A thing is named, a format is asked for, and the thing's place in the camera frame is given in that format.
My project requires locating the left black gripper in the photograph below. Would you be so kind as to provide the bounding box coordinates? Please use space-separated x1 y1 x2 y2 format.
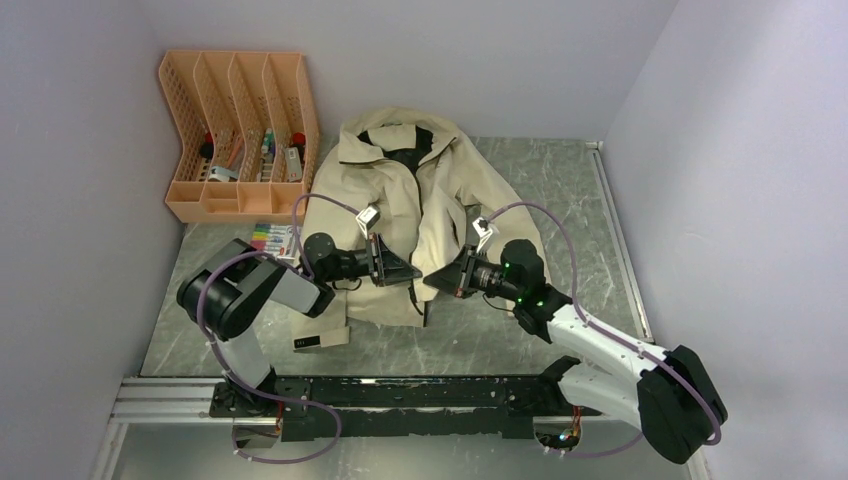
325 234 424 289

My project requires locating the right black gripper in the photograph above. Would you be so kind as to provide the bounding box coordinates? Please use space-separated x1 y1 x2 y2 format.
424 244 522 303

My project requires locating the beige zip jacket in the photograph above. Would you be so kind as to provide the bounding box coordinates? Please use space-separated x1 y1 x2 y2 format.
291 107 548 354

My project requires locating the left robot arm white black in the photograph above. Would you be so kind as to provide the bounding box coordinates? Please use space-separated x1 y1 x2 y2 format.
176 233 422 416

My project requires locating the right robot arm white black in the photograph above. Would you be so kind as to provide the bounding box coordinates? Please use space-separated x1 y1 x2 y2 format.
423 240 728 464

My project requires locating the pack of coloured markers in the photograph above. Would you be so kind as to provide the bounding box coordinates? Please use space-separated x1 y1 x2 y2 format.
250 223 298 262

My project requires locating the orange plastic file organizer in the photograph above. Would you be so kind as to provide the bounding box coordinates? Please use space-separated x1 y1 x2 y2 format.
158 50 321 224

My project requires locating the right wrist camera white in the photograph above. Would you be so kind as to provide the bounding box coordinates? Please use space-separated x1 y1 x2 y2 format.
472 216 499 255

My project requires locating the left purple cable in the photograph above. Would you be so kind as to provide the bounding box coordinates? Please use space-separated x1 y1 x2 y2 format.
196 193 362 465

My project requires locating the purple cable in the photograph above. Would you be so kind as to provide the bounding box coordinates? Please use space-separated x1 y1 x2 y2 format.
486 200 723 460
196 193 362 465

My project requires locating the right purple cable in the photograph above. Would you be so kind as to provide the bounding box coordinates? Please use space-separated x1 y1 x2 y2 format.
486 200 723 460

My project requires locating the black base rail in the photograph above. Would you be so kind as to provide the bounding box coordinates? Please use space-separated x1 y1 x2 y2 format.
208 374 578 442

